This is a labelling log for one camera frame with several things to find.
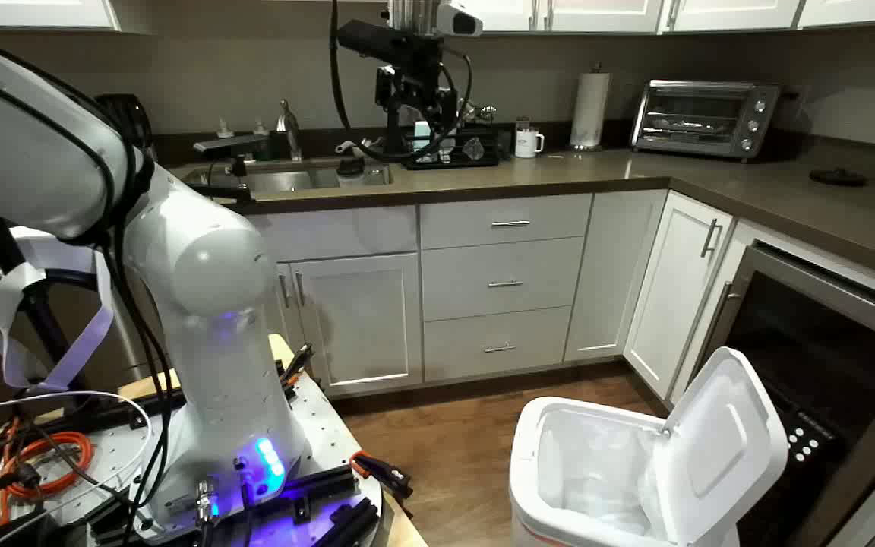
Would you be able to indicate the white bin lid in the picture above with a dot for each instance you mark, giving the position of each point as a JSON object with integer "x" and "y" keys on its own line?
{"x": 714, "y": 443}

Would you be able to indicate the white shallow drawer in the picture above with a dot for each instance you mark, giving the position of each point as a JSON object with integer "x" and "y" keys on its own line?
{"x": 502, "y": 219}

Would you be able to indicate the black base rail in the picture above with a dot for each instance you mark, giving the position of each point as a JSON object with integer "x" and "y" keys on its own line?
{"x": 342, "y": 518}

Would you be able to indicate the white paper towel roll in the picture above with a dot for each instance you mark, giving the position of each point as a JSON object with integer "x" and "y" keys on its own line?
{"x": 590, "y": 109}

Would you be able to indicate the white under-sink cabinet door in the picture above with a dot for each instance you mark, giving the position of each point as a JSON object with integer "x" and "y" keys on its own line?
{"x": 357, "y": 322}

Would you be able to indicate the white plastic trash bin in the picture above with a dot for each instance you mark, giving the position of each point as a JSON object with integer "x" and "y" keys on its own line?
{"x": 539, "y": 486}

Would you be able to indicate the silver toaster oven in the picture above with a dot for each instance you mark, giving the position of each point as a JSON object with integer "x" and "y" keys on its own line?
{"x": 700, "y": 119}

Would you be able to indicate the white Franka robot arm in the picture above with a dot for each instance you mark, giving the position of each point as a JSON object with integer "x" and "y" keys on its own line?
{"x": 204, "y": 274}

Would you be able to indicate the white corner cabinet panel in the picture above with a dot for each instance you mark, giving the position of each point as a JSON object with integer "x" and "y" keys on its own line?
{"x": 611, "y": 274}

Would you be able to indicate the white false drawer front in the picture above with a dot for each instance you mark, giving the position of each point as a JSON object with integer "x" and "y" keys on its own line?
{"x": 342, "y": 231}

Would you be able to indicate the clear plastic bin liner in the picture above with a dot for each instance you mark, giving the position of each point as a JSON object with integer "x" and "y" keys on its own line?
{"x": 598, "y": 457}

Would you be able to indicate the chrome kitchen faucet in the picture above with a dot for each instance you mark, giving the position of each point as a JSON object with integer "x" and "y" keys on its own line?
{"x": 289, "y": 132}

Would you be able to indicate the dark brown countertop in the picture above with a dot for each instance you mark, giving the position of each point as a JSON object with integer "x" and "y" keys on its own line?
{"x": 781, "y": 199}

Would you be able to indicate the white perforated mounting plate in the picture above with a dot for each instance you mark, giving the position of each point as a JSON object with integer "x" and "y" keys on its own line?
{"x": 332, "y": 426}

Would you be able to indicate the grey stereo camera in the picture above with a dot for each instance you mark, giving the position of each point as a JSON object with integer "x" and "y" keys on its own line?
{"x": 434, "y": 20}

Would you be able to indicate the white deep drawer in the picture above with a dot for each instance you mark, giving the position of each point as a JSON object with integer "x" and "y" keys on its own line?
{"x": 497, "y": 344}
{"x": 502, "y": 278}

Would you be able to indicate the white upper cabinet door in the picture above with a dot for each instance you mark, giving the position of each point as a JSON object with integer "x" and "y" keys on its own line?
{"x": 504, "y": 13}
{"x": 605, "y": 13}
{"x": 737, "y": 13}
{"x": 31, "y": 13}
{"x": 864, "y": 11}

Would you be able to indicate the black glass-door wine cooler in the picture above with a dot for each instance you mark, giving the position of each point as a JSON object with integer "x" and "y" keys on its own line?
{"x": 822, "y": 373}

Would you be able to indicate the small white mug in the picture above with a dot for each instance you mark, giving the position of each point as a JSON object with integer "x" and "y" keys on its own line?
{"x": 527, "y": 143}

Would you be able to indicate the stainless steel sink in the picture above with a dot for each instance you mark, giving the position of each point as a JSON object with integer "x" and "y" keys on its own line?
{"x": 306, "y": 180}

